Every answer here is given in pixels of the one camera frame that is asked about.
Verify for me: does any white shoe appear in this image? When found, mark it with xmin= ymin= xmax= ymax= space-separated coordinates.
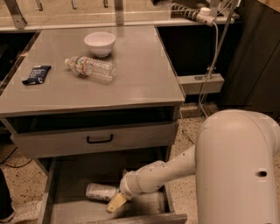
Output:
xmin=0 ymin=200 xmax=42 ymax=224

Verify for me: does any clear water bottle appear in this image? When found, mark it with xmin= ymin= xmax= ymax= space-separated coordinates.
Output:
xmin=65 ymin=56 xmax=116 ymax=83

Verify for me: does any grey drawer cabinet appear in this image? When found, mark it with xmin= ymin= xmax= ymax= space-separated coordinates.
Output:
xmin=0 ymin=24 xmax=188 ymax=224

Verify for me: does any white bowl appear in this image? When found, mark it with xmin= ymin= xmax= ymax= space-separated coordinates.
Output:
xmin=84 ymin=31 xmax=116 ymax=58

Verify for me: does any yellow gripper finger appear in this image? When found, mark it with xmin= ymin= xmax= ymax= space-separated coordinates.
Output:
xmin=106 ymin=192 xmax=127 ymax=214

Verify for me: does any blue plastic bottle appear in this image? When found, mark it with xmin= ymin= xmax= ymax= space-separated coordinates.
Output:
xmin=86 ymin=183 xmax=119 ymax=201

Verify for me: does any grey metal bracket block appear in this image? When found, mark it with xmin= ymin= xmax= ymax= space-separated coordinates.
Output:
xmin=178 ymin=73 xmax=224 ymax=95

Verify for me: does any black drawer handle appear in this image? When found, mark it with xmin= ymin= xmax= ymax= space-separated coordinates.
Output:
xmin=87 ymin=134 xmax=114 ymax=144

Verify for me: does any white power strip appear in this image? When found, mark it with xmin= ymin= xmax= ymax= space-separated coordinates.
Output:
xmin=171 ymin=3 xmax=215 ymax=26

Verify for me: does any open grey lower drawer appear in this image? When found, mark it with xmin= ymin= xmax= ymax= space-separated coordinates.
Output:
xmin=38 ymin=147 xmax=187 ymax=224

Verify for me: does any black floor cable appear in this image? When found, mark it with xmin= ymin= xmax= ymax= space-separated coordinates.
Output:
xmin=0 ymin=147 xmax=33 ymax=169

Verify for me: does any dark blue snack packet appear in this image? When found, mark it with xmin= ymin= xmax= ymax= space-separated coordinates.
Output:
xmin=22 ymin=66 xmax=51 ymax=86

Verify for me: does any white power cable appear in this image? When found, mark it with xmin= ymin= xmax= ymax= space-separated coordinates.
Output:
xmin=178 ymin=22 xmax=220 ymax=145

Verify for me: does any closed grey upper drawer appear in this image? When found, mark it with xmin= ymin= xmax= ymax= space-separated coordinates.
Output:
xmin=11 ymin=122 xmax=179 ymax=158

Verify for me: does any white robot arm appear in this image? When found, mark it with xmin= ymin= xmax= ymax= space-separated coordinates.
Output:
xmin=107 ymin=109 xmax=280 ymax=224

